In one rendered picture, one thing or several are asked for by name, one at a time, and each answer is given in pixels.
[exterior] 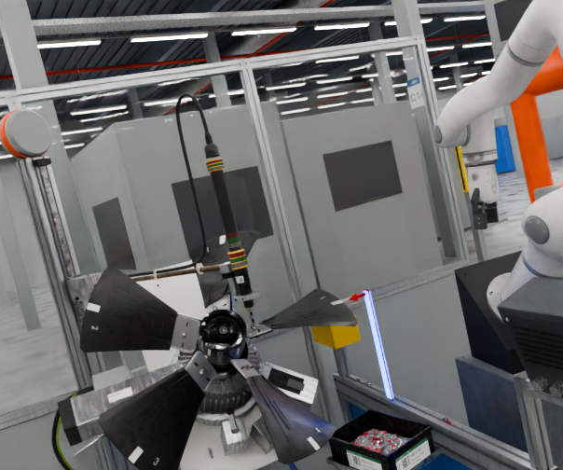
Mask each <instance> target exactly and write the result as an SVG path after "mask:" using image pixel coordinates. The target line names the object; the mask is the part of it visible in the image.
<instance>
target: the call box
mask: <svg viewBox="0 0 563 470"><path fill-rule="evenodd" d="M311 330H312V334H313V338H314V341H316V342H318V343H321V344H323V345H325V346H328V347H330V348H333V349H335V350H336V349H339V348H341V347H344V346H347V345H349V344H352V343H354V342H357V341H359V340H361V337H360V332H359V328H358V324H357V325H356V326H341V325H321V326H312V327H311Z"/></svg>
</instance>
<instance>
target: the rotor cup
mask: <svg viewBox="0 0 563 470"><path fill-rule="evenodd" d="M221 326H225V327H226V328H227V332H226V333H225V334H221V333H220V332H219V328H220V327H221ZM246 338H247V326H246V324H245V322H244V320H243V319H242V317H241V316H240V315H238V314H237V313H236V312H234V311H231V310H224V309H221V310H215V311H211V312H209V313H208V314H207V315H205V316H204V318H203V319H202V320H201V322H200V324H199V336H198V341H197V345H196V350H197V349H199V350H200V351H201V352H202V353H203V354H204V356H205V357H206V358H207V360H208V361H209V362H210V364H211V365H212V366H213V368H214V369H215V371H216V376H215V379H227V378H230V377H233V376H235V375H236V374H238V373H239V372H238V371H237V370H236V369H235V368H234V367H233V366H232V365H231V364H230V363H229V362H228V361H231V360H232V359H245V360H247V357H248V346H247V343H246ZM238 348H240V352H239V354H237V350H238ZM208 349H209V350H211V355H210V356H209V355H208ZM196 350H195V352H196ZM195 352H193V353H192V356H193V354H194V353H195Z"/></svg>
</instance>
